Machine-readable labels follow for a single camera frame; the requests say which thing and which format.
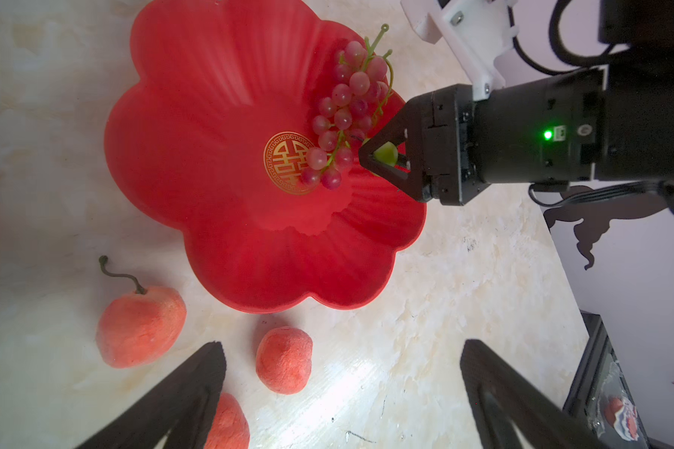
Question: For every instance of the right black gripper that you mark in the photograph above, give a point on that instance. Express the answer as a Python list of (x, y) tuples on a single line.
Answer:
[(435, 138)]

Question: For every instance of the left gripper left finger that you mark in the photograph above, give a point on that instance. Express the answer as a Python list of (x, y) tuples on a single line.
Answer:
[(178, 411)]

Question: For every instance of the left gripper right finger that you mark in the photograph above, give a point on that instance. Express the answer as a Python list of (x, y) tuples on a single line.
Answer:
[(505, 405)]

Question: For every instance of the green pear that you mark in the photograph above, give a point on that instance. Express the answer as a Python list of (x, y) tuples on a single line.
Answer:
[(387, 154)]

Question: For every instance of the purple fake grape bunch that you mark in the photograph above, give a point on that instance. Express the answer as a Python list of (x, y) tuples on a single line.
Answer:
[(362, 86)]

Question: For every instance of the red flower-shaped fruit bowl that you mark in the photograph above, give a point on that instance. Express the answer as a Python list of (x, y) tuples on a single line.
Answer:
[(212, 139)]

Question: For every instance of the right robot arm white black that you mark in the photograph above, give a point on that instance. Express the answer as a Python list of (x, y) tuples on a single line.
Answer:
[(607, 117)]

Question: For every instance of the fake peach left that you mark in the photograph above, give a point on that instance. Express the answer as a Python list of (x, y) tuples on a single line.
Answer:
[(230, 429)]

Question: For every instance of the fake peach near bowl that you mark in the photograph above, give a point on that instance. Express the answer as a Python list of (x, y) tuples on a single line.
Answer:
[(139, 327)]

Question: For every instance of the fake peach middle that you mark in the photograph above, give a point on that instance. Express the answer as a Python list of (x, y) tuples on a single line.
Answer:
[(284, 360)]

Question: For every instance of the round pink cartoon sticker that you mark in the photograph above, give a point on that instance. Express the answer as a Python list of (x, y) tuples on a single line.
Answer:
[(621, 414)]

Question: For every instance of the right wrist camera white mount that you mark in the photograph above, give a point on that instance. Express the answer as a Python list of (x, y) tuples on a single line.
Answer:
[(476, 31)]

